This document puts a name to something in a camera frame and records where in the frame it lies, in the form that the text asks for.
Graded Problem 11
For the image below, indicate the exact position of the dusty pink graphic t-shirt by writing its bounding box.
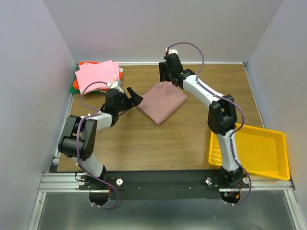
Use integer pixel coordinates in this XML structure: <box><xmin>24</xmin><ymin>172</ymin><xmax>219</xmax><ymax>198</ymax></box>
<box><xmin>137</xmin><ymin>81</ymin><xmax>188</xmax><ymax>126</ymax></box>

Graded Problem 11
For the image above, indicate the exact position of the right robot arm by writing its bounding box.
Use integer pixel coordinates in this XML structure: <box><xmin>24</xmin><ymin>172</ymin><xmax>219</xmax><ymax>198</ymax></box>
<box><xmin>159</xmin><ymin>53</ymin><xmax>244</xmax><ymax>186</ymax></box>

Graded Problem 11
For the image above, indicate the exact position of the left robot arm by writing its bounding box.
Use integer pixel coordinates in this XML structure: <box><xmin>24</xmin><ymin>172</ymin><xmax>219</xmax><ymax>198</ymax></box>
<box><xmin>58</xmin><ymin>87</ymin><xmax>143</xmax><ymax>181</ymax></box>

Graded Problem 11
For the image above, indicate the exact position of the folded pink t-shirt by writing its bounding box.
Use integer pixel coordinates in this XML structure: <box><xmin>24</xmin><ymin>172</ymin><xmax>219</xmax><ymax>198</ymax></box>
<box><xmin>75</xmin><ymin>60</ymin><xmax>121</xmax><ymax>96</ymax></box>

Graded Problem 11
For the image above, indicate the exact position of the folded orange t-shirt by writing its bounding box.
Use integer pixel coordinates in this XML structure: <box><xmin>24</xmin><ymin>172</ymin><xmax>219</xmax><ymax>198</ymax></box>
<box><xmin>72</xmin><ymin>61</ymin><xmax>124</xmax><ymax>94</ymax></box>

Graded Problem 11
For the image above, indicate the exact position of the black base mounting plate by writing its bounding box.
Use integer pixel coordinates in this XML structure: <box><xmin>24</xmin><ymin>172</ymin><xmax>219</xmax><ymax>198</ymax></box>
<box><xmin>79</xmin><ymin>169</ymin><xmax>250</xmax><ymax>207</ymax></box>

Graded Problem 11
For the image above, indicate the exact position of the yellow plastic tray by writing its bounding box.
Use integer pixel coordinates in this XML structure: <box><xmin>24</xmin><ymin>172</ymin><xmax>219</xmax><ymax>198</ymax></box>
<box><xmin>208</xmin><ymin>124</ymin><xmax>290</xmax><ymax>181</ymax></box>

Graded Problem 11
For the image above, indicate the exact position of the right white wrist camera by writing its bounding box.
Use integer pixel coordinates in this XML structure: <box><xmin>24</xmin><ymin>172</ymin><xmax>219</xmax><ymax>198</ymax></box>
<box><xmin>165</xmin><ymin>48</ymin><xmax>178</xmax><ymax>55</ymax></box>

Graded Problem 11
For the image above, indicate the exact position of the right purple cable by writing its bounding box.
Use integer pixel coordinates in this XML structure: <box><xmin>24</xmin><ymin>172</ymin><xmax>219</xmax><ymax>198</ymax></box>
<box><xmin>166</xmin><ymin>42</ymin><xmax>252</xmax><ymax>207</ymax></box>

